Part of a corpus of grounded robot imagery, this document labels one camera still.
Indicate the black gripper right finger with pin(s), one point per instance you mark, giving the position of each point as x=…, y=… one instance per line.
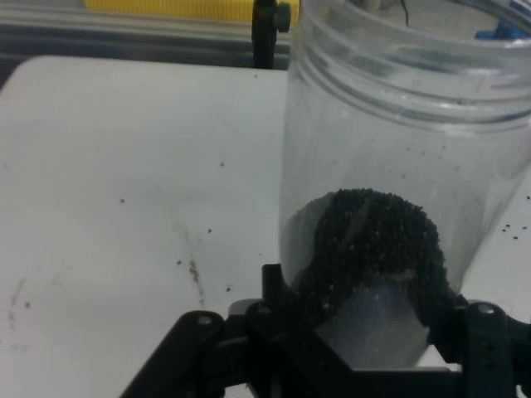
x=493, y=356

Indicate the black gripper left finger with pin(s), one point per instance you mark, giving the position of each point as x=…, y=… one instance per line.
x=257, y=356

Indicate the black seeds heap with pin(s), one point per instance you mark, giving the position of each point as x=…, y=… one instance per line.
x=373, y=240

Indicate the clear plastic jar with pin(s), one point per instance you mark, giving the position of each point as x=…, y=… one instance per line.
x=373, y=124

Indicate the yellow plastic box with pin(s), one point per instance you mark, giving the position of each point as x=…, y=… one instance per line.
x=166, y=8

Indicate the black camera stand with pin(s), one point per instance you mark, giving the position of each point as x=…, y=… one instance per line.
x=263, y=37

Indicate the short aluminium frame rail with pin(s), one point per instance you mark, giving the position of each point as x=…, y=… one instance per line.
x=124, y=37

